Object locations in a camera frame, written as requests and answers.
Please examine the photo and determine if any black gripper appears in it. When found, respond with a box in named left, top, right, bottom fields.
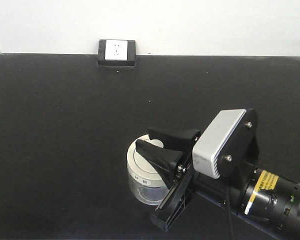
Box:
left=135, top=126, right=230, bottom=232

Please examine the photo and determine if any glass jar with cream lid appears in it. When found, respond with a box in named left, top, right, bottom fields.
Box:
left=126, top=141, right=168, bottom=206

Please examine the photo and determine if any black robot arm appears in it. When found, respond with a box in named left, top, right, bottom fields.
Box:
left=135, top=108, right=300, bottom=240

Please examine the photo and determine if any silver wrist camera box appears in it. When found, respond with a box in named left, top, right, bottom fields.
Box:
left=192, top=109, right=247, bottom=179

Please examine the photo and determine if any black wall power socket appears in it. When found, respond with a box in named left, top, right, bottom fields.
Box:
left=97, top=39, right=137, bottom=67

